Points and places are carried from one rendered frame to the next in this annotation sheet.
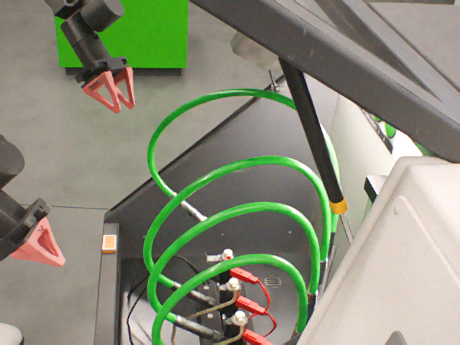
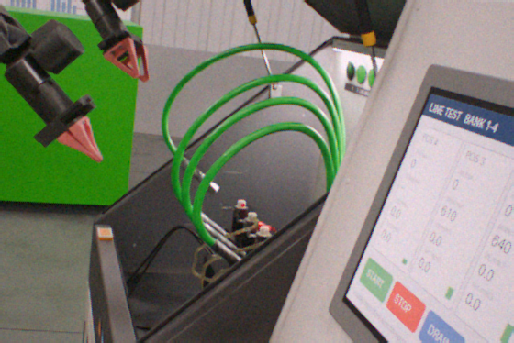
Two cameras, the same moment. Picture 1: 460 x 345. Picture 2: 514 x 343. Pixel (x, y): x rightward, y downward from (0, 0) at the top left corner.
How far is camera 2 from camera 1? 0.61 m
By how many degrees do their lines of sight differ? 21
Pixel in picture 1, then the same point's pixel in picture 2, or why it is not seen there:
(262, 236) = not seen: hidden behind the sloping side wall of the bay
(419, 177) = not seen: outside the picture
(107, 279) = (107, 255)
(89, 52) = (112, 25)
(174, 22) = (116, 154)
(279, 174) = (273, 179)
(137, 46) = (72, 179)
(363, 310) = (399, 85)
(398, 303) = (429, 52)
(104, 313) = (110, 273)
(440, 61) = not seen: hidden behind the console
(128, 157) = (62, 283)
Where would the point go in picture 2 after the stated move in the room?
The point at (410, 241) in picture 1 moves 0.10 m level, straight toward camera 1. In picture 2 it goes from (431, 14) to (428, 10)
